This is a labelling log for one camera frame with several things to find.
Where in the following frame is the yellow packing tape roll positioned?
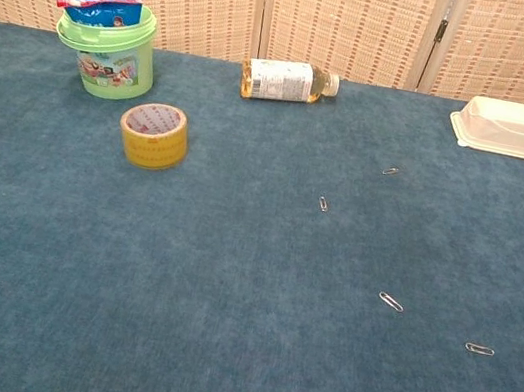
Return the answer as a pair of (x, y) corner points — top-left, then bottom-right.
(112, 97), (196, 177)

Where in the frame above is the blue red snack packet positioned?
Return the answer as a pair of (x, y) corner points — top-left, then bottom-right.
(53, 0), (144, 34)

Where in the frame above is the blue felt table cover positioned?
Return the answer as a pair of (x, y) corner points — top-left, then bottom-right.
(0, 16), (524, 392)

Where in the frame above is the green plastic bucket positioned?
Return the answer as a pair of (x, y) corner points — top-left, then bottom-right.
(45, 0), (167, 108)

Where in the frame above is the yellow drink plastic bottle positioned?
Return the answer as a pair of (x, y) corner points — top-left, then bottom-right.
(236, 52), (344, 116)

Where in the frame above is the white plastic food container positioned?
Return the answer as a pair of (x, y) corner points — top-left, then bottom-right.
(444, 91), (524, 161)

